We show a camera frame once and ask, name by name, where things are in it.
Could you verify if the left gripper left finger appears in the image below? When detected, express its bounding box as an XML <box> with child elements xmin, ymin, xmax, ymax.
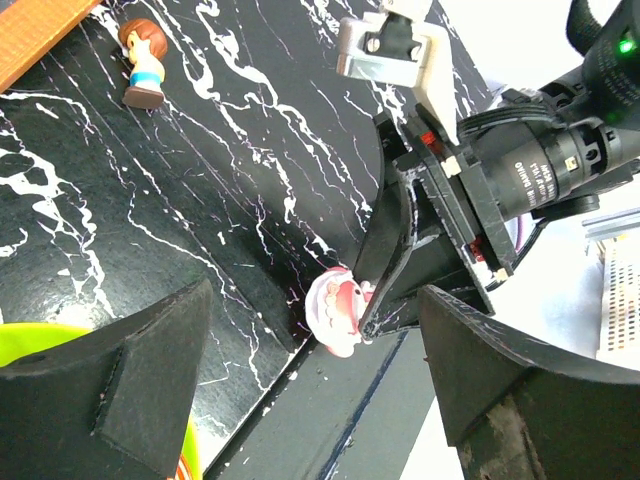
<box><xmin>1</xmin><ymin>278</ymin><xmax>213</xmax><ymax>479</ymax></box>

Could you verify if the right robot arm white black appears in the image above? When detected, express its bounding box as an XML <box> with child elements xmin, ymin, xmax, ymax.
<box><xmin>339</xmin><ymin>1</ymin><xmax>639</xmax><ymax>341</ymax></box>

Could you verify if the black marble pattern mat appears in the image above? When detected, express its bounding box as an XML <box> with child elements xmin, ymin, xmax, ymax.
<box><xmin>1</xmin><ymin>1</ymin><xmax>414</xmax><ymax>451</ymax></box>

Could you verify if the pink flamingo toy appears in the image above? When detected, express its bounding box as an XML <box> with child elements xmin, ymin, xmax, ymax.
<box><xmin>305</xmin><ymin>267</ymin><xmax>375</xmax><ymax>358</ymax></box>

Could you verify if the orange clear display shelf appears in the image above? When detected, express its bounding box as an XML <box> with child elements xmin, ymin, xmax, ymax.
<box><xmin>1</xmin><ymin>0</ymin><xmax>101</xmax><ymax>93</ymax></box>

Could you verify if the green bowl red pattern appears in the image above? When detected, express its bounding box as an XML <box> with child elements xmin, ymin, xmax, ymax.
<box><xmin>1</xmin><ymin>320</ymin><xmax>202</xmax><ymax>479</ymax></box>

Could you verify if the brown haired boy toy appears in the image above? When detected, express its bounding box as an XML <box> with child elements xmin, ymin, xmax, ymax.
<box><xmin>118</xmin><ymin>18</ymin><xmax>168</xmax><ymax>110</ymax></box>

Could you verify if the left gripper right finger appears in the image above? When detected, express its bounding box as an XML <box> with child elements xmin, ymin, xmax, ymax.
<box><xmin>418</xmin><ymin>286</ymin><xmax>639</xmax><ymax>479</ymax></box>

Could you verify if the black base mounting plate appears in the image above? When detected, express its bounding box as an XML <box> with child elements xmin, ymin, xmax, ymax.
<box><xmin>205</xmin><ymin>330</ymin><xmax>434</xmax><ymax>479</ymax></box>

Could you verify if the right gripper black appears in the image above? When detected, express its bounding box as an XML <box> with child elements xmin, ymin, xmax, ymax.
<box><xmin>353</xmin><ymin>113</ymin><xmax>608</xmax><ymax>342</ymax></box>

